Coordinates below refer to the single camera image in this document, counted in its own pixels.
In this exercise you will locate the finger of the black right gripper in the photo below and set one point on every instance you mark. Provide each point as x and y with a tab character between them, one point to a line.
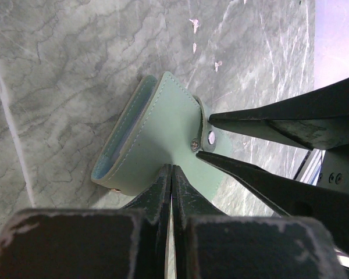
289	197
315	120

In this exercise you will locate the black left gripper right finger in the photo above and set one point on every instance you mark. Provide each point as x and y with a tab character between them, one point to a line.
211	244

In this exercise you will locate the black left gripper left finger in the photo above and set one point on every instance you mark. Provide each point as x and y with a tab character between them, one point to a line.
129	242

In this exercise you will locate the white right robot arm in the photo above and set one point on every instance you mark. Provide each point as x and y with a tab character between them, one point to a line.
334	173

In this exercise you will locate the aluminium frame rail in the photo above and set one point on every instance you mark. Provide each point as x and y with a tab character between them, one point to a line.
309	169

